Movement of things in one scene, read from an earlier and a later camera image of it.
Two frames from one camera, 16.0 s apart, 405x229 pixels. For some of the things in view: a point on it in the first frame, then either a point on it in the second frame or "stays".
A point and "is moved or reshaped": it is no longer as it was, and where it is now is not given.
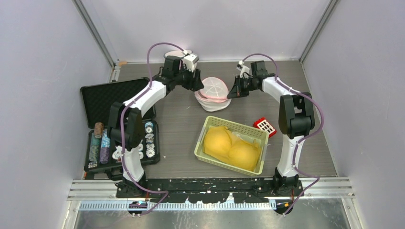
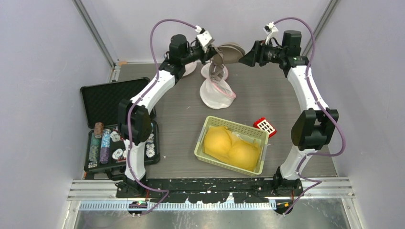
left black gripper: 195,83 to 207,55
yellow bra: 219,141 stays
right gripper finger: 235,92 to 248,59
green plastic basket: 260,136 stays
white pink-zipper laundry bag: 213,96 is moved or reshaped
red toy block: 263,123 stays
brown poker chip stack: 98,130 stays
